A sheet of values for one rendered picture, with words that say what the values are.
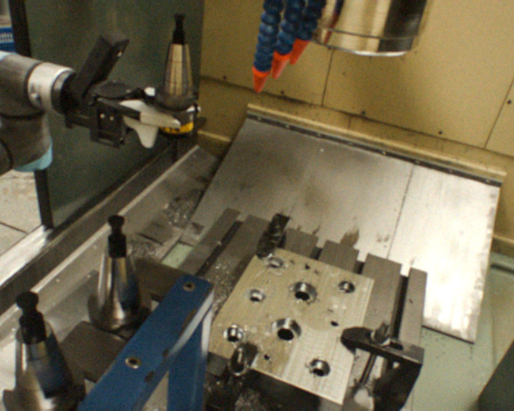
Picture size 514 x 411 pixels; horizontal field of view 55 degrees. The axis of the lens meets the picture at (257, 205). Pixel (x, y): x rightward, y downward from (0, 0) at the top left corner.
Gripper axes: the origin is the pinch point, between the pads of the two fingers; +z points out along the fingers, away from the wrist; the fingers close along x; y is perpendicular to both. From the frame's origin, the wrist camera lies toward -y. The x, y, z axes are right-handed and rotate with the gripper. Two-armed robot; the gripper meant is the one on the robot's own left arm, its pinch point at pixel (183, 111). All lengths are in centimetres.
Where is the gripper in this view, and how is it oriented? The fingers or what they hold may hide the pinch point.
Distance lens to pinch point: 73.5
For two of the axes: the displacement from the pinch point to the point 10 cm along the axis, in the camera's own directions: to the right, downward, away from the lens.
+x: -3.5, 4.9, -8.0
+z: 9.3, 2.8, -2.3
